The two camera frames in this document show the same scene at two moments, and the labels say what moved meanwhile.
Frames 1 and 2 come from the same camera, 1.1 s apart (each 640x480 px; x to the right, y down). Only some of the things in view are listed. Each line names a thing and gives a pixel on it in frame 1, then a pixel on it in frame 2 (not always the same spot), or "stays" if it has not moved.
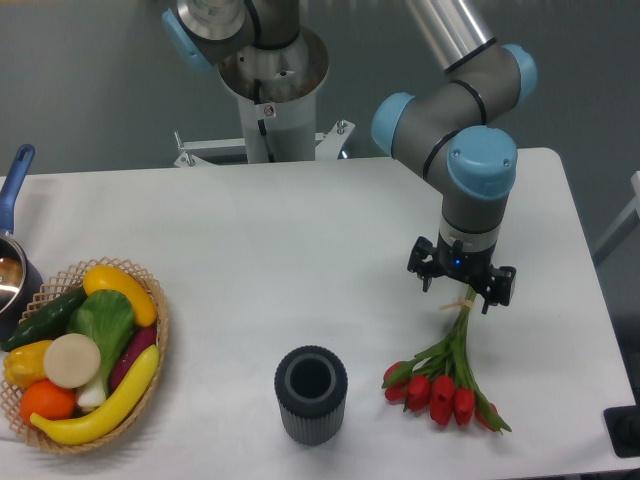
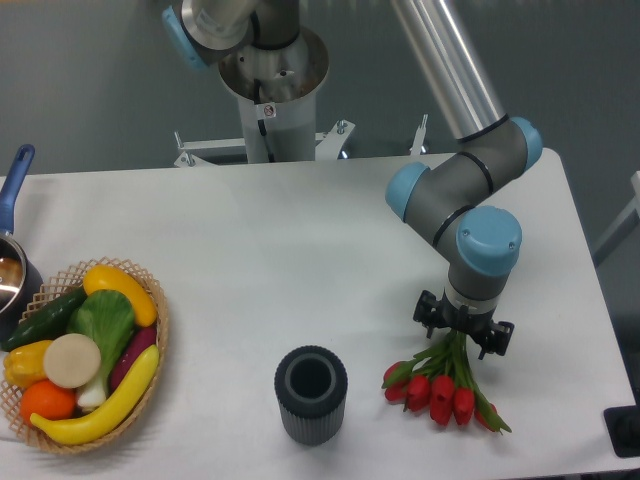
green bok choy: x=106 y=318 stays
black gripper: x=428 y=261 to x=492 y=337
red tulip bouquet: x=441 y=379 stays
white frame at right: x=623 y=227 stays
